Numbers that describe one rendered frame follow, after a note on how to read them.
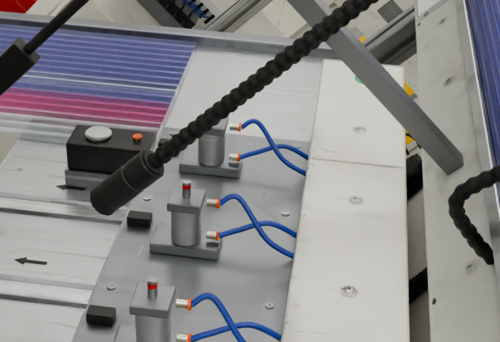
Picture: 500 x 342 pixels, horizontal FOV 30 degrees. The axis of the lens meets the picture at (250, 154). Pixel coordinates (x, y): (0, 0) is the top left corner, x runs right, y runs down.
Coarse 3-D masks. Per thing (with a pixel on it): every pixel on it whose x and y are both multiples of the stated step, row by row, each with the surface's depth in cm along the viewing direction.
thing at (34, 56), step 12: (12, 48) 69; (0, 60) 70; (12, 60) 70; (24, 60) 69; (36, 60) 70; (0, 72) 70; (12, 72) 70; (24, 72) 70; (0, 84) 71; (12, 84) 71
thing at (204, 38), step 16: (0, 16) 114; (16, 16) 114; (32, 16) 114; (48, 16) 115; (96, 32) 113; (112, 32) 113; (128, 32) 113; (144, 32) 112; (160, 32) 112; (176, 32) 112; (192, 32) 112; (208, 32) 113; (224, 32) 113; (240, 48) 112; (256, 48) 112; (272, 48) 111; (320, 48) 110
